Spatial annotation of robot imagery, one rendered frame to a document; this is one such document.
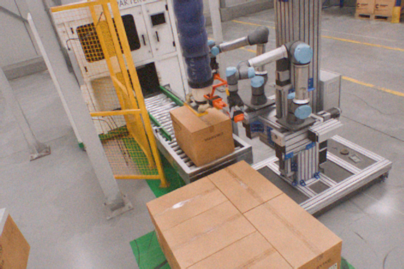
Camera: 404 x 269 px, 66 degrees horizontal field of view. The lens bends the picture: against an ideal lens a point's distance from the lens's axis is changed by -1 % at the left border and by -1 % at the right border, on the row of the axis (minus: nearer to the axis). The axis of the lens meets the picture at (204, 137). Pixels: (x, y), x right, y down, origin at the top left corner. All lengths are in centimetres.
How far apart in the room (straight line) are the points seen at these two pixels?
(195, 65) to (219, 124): 61
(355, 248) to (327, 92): 133
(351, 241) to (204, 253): 137
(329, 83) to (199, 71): 110
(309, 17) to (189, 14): 90
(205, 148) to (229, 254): 109
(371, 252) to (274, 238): 99
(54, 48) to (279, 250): 236
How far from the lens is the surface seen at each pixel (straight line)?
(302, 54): 221
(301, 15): 256
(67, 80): 305
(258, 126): 293
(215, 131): 291
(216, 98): 259
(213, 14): 578
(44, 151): 557
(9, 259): 248
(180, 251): 234
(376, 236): 316
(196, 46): 257
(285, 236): 233
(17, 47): 1120
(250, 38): 274
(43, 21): 297
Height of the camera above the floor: 229
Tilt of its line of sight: 30 degrees down
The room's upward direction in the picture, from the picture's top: 11 degrees counter-clockwise
